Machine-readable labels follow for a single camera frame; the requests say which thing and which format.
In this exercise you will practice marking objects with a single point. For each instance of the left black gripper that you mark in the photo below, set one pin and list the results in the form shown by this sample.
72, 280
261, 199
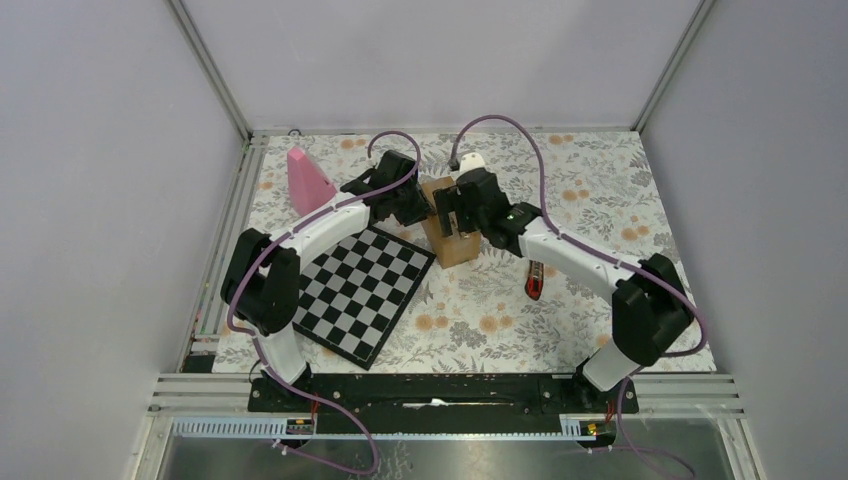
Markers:
420, 209

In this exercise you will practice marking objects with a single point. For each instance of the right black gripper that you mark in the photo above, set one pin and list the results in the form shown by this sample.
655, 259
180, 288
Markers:
450, 200

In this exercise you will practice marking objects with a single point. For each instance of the red black utility knife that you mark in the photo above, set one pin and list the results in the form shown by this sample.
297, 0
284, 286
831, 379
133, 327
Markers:
535, 280

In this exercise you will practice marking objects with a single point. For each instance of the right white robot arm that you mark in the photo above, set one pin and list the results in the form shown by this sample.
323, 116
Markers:
650, 309

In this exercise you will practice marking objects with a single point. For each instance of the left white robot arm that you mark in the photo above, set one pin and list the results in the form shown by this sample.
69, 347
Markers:
261, 287

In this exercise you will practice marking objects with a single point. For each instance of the pink triangular block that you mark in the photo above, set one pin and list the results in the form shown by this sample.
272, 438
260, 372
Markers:
309, 187

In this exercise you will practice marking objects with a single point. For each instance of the black white checkerboard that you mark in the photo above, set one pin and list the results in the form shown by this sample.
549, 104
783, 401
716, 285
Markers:
353, 295

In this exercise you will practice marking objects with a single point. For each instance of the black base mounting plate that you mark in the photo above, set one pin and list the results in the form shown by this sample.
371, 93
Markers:
440, 403

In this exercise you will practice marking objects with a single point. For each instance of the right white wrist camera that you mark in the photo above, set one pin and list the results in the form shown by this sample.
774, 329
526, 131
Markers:
466, 163

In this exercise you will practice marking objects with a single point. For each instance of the left aluminium corner post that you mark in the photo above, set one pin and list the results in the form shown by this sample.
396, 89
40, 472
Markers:
212, 73

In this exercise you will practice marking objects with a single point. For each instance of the aluminium corner post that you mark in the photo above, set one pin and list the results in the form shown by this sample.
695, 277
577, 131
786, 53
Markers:
212, 73
695, 24

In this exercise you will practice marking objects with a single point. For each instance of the right aluminium corner post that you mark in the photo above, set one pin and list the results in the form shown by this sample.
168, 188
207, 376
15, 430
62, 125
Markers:
695, 24

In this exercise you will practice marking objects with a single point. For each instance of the white slotted cable duct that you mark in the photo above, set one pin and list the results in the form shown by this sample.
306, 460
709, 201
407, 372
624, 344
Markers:
284, 428

